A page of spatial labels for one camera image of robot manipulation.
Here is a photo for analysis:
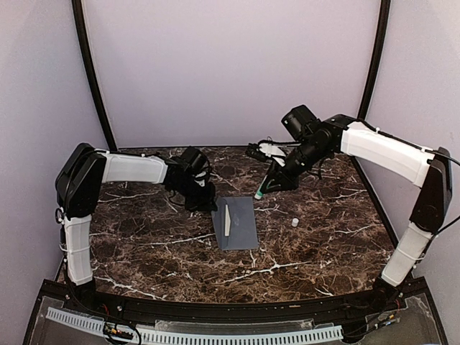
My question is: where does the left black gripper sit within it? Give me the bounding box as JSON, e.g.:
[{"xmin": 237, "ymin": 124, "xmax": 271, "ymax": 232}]
[{"xmin": 172, "ymin": 176, "xmax": 217, "ymax": 212}]

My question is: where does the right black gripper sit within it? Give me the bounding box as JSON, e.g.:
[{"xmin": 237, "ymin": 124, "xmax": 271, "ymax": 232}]
[{"xmin": 260, "ymin": 139, "xmax": 330, "ymax": 193}]

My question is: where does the white green glue stick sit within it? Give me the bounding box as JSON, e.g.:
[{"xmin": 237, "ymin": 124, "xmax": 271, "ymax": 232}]
[{"xmin": 254, "ymin": 175, "xmax": 270, "ymax": 200}]

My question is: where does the beige lined letter paper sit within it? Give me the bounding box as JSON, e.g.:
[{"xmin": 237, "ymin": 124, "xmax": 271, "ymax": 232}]
[{"xmin": 224, "ymin": 204, "xmax": 231, "ymax": 237}]

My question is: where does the grey blue envelope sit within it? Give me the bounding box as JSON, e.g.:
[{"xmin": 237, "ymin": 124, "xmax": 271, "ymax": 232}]
[{"xmin": 211, "ymin": 197, "xmax": 259, "ymax": 251}]

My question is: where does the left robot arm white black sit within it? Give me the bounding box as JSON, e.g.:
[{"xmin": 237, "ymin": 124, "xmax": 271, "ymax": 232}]
[{"xmin": 55, "ymin": 143, "xmax": 218, "ymax": 313}]

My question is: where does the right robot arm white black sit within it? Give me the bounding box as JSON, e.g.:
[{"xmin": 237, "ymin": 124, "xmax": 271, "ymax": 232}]
[{"xmin": 255, "ymin": 105, "xmax": 454, "ymax": 312}]

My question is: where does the clear acrylic front plate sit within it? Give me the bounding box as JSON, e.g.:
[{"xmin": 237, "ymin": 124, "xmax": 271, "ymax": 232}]
[{"xmin": 154, "ymin": 318, "xmax": 314, "ymax": 334}]

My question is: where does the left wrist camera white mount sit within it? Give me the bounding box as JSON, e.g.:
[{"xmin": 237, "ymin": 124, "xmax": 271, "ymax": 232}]
[{"xmin": 193, "ymin": 170, "xmax": 210, "ymax": 188}]

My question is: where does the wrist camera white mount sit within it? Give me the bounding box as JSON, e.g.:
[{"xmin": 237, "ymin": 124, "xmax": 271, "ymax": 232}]
[
  {"xmin": 246, "ymin": 142, "xmax": 287, "ymax": 167},
  {"xmin": 193, "ymin": 170, "xmax": 210, "ymax": 188}
]

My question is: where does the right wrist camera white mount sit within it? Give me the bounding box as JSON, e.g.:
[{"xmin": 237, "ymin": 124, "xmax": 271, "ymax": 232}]
[{"xmin": 246, "ymin": 142, "xmax": 287, "ymax": 167}]

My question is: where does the black curved front rail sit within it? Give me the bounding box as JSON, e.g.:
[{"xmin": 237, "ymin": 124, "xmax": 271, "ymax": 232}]
[{"xmin": 85, "ymin": 291, "xmax": 375, "ymax": 323}]

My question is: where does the white slotted cable duct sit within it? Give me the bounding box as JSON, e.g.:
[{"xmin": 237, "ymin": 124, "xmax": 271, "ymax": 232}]
[{"xmin": 46, "ymin": 307, "xmax": 343, "ymax": 344}]

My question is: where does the right black frame post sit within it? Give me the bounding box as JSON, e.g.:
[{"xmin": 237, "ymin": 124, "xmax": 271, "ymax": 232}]
[{"xmin": 357, "ymin": 0, "xmax": 391, "ymax": 120}]

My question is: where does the black frame post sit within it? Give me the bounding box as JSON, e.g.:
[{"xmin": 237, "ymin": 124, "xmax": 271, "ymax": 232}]
[
  {"xmin": 357, "ymin": 0, "xmax": 391, "ymax": 120},
  {"xmin": 71, "ymin": 0, "xmax": 118, "ymax": 151}
]

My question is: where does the left black frame post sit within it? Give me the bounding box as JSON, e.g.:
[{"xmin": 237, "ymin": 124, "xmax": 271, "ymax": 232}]
[{"xmin": 71, "ymin": 0, "xmax": 118, "ymax": 151}]

